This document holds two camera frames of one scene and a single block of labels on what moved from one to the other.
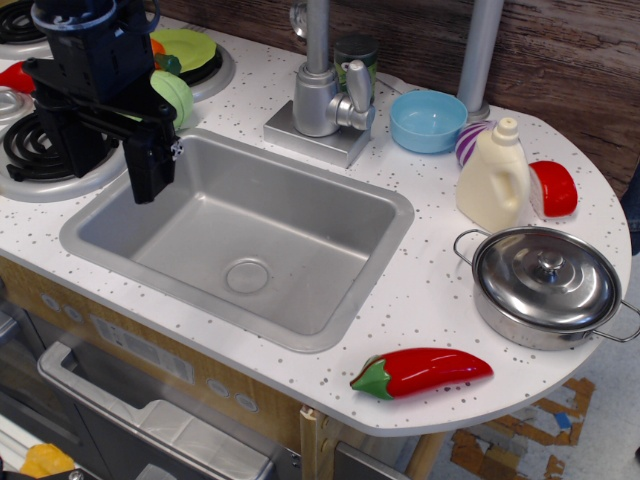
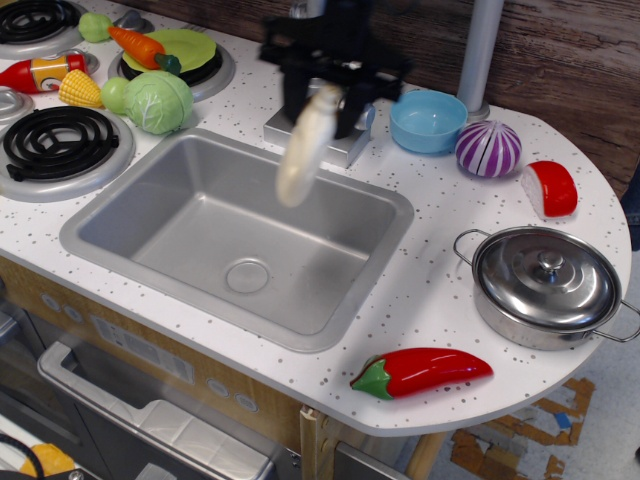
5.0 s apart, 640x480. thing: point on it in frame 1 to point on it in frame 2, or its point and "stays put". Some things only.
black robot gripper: [97, 91] to [342, 42]
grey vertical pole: [483, 24] stays put
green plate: [191, 48] stays put
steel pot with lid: [545, 288] stays put
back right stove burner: [213, 77] stays put
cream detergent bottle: [493, 187] to [307, 146]
